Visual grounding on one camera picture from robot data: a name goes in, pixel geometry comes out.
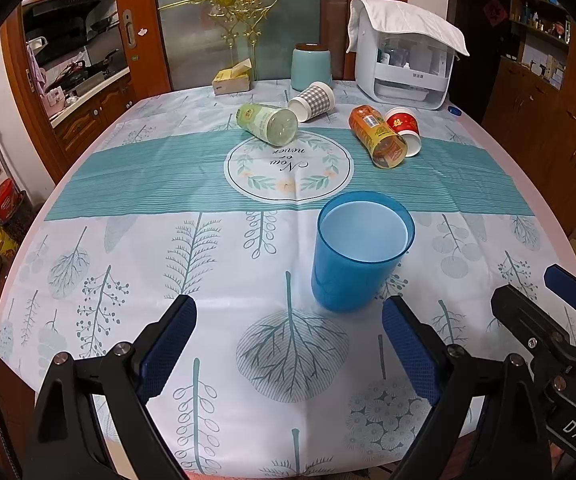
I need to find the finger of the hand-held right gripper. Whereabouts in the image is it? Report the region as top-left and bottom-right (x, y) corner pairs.
(490, 284), (576, 387)
(544, 263), (576, 318)

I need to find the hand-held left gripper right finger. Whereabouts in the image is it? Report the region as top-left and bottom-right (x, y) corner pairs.
(382, 295), (568, 480)

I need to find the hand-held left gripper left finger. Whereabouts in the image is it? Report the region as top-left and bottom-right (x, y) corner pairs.
(20, 294), (199, 480)

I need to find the blue plastic cup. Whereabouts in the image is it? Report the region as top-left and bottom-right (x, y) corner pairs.
(311, 190), (417, 312)

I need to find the red and white paper cup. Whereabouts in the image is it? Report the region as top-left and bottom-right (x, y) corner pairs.
(385, 106), (423, 157)

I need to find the grey checkered paper cup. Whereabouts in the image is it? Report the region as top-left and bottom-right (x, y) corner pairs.
(287, 81), (335, 123)

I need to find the teal leaf print tablecloth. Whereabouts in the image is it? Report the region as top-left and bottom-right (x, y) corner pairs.
(0, 79), (576, 479)

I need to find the wooden shelf cabinet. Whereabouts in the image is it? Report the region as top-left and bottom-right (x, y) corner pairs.
(478, 0), (576, 242)

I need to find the yellow jar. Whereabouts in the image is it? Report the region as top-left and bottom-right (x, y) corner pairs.
(0, 225), (19, 260)

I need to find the red tin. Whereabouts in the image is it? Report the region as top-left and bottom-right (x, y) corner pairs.
(0, 178), (17, 219)

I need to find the wooden kitchen base cabinet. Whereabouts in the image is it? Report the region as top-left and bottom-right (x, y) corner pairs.
(49, 67), (137, 162)

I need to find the white countertop appliance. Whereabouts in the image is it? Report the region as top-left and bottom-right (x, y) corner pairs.
(350, 0), (457, 110)

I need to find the yellow cardboard box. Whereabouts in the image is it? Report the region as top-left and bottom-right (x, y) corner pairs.
(211, 58), (254, 96)

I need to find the black frying pan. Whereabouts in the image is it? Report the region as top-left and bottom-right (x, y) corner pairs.
(84, 49), (122, 73)

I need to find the frosted glass door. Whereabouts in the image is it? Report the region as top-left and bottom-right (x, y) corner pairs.
(153, 0), (355, 92)

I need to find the teal canister with brown lid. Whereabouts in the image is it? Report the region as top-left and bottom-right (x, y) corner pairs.
(291, 43), (333, 92)

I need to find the pink hanging cloth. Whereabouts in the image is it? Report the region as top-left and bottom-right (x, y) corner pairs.
(26, 41), (48, 94)

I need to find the white cloth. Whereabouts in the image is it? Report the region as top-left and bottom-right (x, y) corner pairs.
(346, 0), (470, 57)

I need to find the range hood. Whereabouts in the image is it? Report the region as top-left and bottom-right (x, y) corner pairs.
(22, 0), (117, 17)

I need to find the metal door handle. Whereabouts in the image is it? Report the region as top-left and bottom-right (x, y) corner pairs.
(121, 8), (137, 51)

